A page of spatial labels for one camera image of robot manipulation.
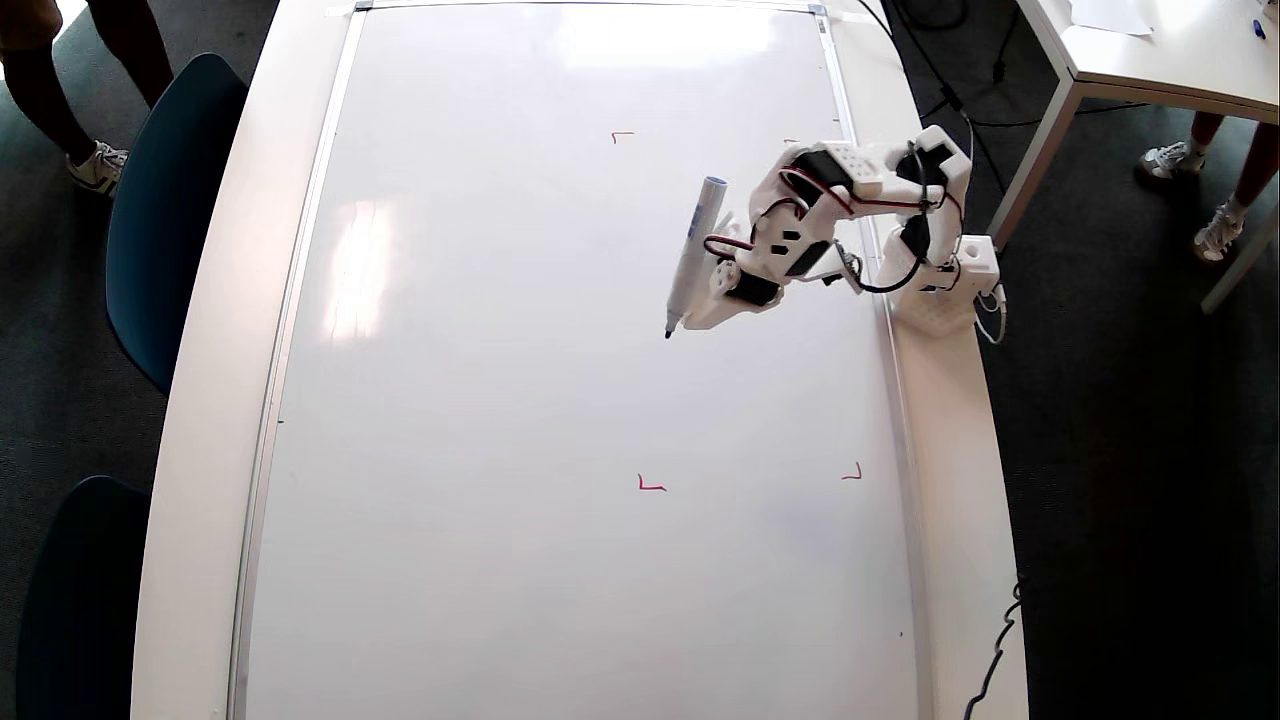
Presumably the black cable with plug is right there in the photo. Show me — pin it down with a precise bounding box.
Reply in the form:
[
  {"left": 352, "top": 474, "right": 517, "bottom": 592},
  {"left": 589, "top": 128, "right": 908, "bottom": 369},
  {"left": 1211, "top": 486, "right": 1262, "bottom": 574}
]
[{"left": 990, "top": 0, "right": 1026, "bottom": 84}]

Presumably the large white whiteboard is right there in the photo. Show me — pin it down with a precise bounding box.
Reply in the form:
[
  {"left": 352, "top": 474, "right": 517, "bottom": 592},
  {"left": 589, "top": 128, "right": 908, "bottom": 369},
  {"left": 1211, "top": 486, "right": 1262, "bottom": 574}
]
[{"left": 228, "top": 0, "right": 936, "bottom": 720}]

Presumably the white striped sneaker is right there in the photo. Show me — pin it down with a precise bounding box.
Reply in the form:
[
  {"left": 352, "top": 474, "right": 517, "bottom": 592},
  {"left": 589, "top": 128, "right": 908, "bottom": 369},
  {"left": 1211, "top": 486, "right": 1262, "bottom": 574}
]
[
  {"left": 1138, "top": 141, "right": 1207, "bottom": 184},
  {"left": 1193, "top": 203, "right": 1247, "bottom": 264}
]

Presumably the person with bare legs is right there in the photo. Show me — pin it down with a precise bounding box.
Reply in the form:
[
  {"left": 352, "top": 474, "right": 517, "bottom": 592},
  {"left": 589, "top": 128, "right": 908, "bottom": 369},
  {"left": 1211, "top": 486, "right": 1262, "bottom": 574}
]
[{"left": 0, "top": 0, "right": 173, "bottom": 166}]

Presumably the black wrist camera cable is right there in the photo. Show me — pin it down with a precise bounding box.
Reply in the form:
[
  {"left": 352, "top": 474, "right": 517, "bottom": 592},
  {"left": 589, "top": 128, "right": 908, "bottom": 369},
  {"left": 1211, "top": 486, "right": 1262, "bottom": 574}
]
[{"left": 853, "top": 215, "right": 936, "bottom": 297}]

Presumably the white marker pen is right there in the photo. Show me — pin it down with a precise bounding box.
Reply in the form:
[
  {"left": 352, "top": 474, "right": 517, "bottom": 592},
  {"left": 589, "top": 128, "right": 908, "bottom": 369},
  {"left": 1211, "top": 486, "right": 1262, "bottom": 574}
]
[{"left": 664, "top": 176, "right": 730, "bottom": 340}]

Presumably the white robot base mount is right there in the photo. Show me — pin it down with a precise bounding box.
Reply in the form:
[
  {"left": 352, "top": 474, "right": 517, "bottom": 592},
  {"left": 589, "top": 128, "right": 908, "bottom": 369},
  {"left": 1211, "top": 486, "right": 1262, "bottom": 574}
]
[{"left": 878, "top": 232, "right": 1001, "bottom": 337}]

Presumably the black power cable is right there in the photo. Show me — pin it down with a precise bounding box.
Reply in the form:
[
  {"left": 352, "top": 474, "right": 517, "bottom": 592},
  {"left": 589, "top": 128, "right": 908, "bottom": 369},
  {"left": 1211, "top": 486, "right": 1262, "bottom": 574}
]
[{"left": 855, "top": 0, "right": 986, "bottom": 196}]

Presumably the white grey sneaker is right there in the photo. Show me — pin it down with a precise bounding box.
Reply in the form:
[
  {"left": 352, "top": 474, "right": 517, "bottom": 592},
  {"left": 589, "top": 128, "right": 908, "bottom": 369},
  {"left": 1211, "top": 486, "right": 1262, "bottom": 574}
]
[{"left": 66, "top": 140, "right": 130, "bottom": 197}]

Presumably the black braided cable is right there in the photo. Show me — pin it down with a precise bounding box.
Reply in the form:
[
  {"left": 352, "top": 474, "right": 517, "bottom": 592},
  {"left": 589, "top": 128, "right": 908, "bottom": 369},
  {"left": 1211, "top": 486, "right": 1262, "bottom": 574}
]
[{"left": 963, "top": 580, "right": 1024, "bottom": 720}]

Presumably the black cable loop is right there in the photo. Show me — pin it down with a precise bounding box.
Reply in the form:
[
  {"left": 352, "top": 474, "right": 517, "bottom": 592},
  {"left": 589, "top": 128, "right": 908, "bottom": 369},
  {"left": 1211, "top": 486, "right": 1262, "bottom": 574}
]
[{"left": 890, "top": 0, "right": 969, "bottom": 31}]

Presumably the dark blue chair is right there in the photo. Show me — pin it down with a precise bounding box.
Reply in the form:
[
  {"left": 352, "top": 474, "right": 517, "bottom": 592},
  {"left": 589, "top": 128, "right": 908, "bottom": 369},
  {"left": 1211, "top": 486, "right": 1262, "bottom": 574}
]
[
  {"left": 103, "top": 52, "right": 249, "bottom": 396},
  {"left": 15, "top": 476, "right": 151, "bottom": 720}
]

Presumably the person in maroon shirt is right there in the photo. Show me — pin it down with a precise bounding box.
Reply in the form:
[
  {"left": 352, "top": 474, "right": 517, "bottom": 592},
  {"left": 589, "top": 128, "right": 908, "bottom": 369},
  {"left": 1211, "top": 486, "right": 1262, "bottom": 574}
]
[{"left": 1188, "top": 110, "right": 1280, "bottom": 216}]

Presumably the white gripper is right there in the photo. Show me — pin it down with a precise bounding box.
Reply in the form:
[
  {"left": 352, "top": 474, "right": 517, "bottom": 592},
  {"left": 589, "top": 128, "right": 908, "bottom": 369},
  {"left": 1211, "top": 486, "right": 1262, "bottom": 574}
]
[{"left": 683, "top": 200, "right": 836, "bottom": 331}]

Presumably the white paper sheet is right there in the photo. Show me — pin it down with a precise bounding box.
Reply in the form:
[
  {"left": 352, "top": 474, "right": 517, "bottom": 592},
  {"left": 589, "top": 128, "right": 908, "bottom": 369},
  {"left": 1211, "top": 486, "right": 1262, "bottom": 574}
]
[{"left": 1068, "top": 0, "right": 1154, "bottom": 37}]

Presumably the white usb cable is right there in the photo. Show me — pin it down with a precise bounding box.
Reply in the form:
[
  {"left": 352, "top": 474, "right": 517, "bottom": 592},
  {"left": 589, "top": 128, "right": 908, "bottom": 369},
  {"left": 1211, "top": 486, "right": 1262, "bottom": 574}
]
[{"left": 975, "top": 285, "right": 1009, "bottom": 346}]

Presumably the white side table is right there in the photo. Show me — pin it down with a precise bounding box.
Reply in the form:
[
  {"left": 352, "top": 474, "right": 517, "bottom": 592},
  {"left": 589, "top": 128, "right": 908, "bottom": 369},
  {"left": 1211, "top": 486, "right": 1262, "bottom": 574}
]
[{"left": 985, "top": 0, "right": 1280, "bottom": 315}]

